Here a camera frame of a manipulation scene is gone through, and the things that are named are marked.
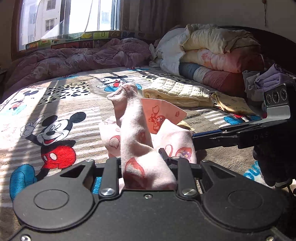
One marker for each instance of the stack of folded quilts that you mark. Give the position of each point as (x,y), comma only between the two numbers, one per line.
(217,57)

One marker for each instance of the yellow patterned folded cloth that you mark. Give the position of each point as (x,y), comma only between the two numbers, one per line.
(230,104)

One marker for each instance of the pile of small folded clothes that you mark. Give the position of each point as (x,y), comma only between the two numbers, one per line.
(256,83)

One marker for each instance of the white crumpled sheet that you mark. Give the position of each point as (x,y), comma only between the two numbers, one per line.
(170,49)

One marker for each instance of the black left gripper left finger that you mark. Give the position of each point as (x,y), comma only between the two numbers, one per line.
(106,182)

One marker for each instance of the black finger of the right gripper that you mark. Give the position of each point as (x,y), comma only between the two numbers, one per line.
(223,137)

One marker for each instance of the folded yellow quilted blanket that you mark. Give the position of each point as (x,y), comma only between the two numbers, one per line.
(179,94)

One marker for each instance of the colourful alphabet play mat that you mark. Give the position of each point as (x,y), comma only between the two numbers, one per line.
(84,40)

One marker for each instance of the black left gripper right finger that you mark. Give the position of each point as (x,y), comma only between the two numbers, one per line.
(185,172)

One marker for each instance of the brown window curtain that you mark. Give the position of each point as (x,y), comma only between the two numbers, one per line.
(151,17)

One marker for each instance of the Mickey Mouse bed blanket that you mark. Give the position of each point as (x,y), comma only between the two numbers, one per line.
(22,160)

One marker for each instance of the purple crumpled comforter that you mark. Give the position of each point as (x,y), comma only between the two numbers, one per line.
(51,63)

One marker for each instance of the pink fox print garment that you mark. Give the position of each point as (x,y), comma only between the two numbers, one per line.
(126,134)

